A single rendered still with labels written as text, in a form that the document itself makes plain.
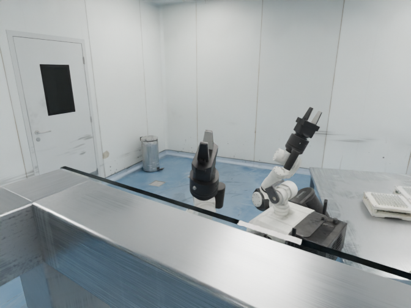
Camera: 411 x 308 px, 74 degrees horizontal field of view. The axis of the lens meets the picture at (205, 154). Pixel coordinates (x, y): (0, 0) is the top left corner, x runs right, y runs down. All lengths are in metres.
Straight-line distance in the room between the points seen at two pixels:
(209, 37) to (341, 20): 2.11
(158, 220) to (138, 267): 0.04
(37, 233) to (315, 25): 4.73
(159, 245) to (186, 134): 5.43
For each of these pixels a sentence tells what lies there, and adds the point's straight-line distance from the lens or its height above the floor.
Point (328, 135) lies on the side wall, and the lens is 4.90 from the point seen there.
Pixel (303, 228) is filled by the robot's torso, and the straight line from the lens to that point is 1.02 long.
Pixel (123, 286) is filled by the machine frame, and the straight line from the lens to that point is 0.20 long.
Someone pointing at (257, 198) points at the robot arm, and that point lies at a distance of 1.43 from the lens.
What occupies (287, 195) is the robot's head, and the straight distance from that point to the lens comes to 1.04.
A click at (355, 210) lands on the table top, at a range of 2.15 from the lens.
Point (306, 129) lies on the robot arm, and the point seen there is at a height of 1.47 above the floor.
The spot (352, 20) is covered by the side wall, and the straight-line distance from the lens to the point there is 4.84.
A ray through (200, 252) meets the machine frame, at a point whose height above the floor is 1.62.
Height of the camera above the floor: 1.73
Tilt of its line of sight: 17 degrees down
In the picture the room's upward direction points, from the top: straight up
